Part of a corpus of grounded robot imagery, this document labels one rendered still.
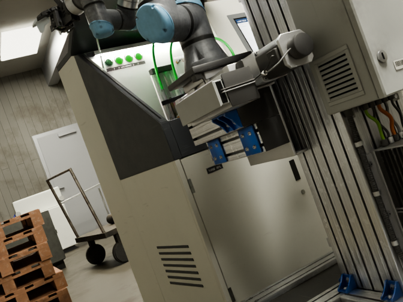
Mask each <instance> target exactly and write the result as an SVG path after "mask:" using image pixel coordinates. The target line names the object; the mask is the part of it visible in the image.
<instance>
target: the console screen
mask: <svg viewBox="0 0 403 302"><path fill-rule="evenodd" d="M227 17H228V19H229V21H230V23H231V24H232V26H233V28H234V29H235V31H236V33H237V35H238V36H239V38H240V40H241V42H242V43H243V45H244V46H245V48H246V50H247V51H251V52H253V51H256V50H258V47H257V44H256V41H255V39H254V36H253V34H252V30H251V28H250V25H249V23H248V19H247V18H246V14H245V13H237V14H231V15H227Z"/></svg>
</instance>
